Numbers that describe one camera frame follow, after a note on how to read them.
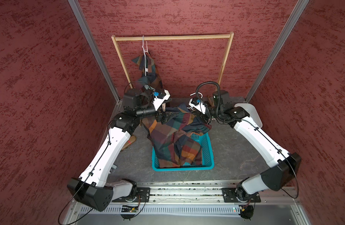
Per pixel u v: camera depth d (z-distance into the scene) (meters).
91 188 0.37
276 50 0.89
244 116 0.52
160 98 0.53
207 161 0.81
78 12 0.73
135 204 0.72
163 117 0.57
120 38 0.66
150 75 0.77
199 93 0.61
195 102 0.61
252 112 1.09
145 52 0.81
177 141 0.76
